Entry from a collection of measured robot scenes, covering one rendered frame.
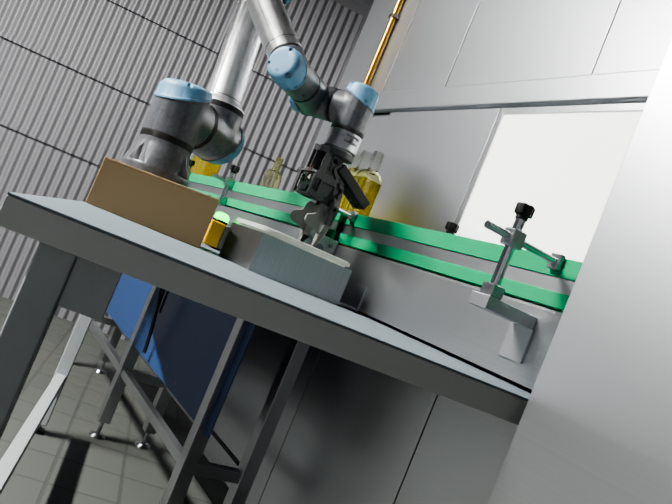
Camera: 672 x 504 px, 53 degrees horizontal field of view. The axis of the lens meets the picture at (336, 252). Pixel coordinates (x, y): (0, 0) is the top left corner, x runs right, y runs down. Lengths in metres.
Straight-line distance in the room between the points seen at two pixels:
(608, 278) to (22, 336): 0.65
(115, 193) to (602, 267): 0.92
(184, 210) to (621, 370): 0.91
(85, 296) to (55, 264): 0.05
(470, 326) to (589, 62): 0.69
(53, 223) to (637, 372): 0.61
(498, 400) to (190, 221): 0.77
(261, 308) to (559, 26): 1.18
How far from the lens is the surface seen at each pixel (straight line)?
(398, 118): 1.98
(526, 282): 1.15
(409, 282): 1.33
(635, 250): 0.82
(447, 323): 1.22
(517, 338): 1.09
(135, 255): 0.73
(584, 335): 0.82
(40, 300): 0.78
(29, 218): 0.74
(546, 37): 1.73
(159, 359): 2.15
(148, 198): 1.38
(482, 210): 1.54
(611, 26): 1.61
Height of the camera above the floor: 0.79
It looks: 3 degrees up
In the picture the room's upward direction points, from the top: 22 degrees clockwise
